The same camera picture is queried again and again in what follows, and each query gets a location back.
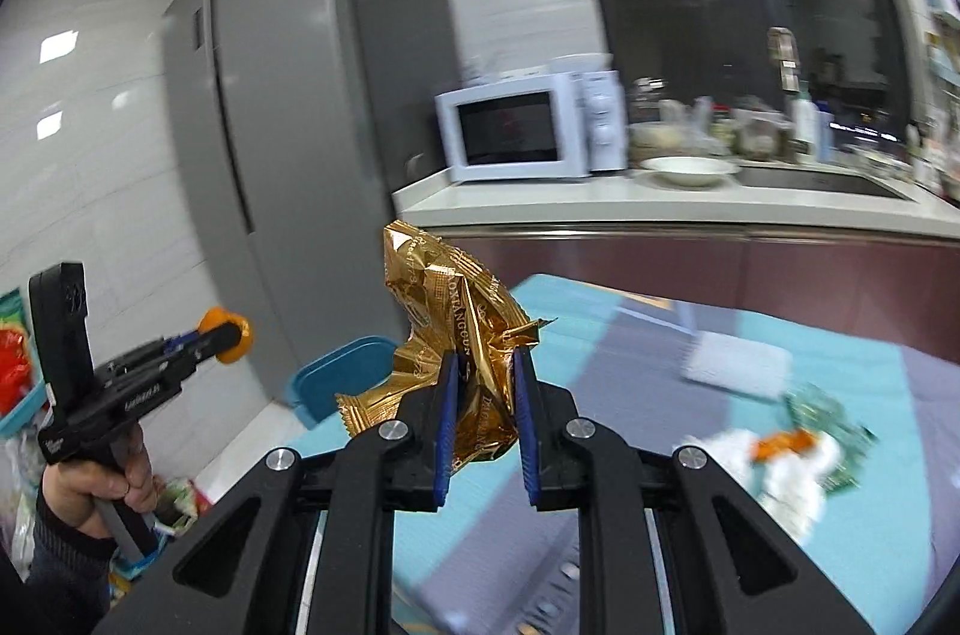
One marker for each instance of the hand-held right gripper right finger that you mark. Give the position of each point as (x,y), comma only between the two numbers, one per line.
(525,425)

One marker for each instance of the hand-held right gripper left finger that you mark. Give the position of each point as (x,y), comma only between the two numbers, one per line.
(448,425)

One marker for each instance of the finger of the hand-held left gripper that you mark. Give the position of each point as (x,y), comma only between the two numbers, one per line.
(176,341)
(199,354)

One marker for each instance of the large orange peel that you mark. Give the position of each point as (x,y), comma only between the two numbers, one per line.
(229,335)

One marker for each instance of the blue plastic bin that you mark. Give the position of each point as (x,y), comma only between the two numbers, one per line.
(345,380)

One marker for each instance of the gold snack wrapper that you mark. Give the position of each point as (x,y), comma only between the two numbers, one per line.
(442,305)

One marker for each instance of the white foam fruit net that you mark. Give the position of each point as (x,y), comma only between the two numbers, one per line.
(735,369)

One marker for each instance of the green candy wrapper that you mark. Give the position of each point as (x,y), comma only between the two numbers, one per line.
(832,425)

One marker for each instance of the person's left forearm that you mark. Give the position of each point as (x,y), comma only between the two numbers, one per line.
(64,575)

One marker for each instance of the person's left hand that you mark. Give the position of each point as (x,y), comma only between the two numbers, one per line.
(75,492)

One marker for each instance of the red snack bag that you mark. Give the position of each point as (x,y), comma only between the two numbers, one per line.
(13,357)

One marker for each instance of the teal and grey tablecloth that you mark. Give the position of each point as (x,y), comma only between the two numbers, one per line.
(637,365)

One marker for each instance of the kitchen counter with pink cabinets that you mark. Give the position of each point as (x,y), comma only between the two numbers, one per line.
(600,260)

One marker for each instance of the small orange peel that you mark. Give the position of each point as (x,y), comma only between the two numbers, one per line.
(780,446)

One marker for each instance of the grey double-door refrigerator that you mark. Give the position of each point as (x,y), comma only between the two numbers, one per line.
(300,80)

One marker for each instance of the white microwave oven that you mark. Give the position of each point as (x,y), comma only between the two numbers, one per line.
(510,132)

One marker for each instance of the white shallow plate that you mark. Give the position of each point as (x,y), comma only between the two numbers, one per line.
(686,171)

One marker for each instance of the clear bowl with food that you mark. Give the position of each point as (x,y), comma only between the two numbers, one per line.
(658,140)

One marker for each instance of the glass jar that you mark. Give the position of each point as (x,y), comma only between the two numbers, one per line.
(646,102)

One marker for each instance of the steel sink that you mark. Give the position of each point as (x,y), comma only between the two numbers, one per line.
(817,181)

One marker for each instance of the white soap bottle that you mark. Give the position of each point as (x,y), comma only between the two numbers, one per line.
(807,125)

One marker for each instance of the blue capped bottle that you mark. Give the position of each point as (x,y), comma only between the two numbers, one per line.
(829,136)

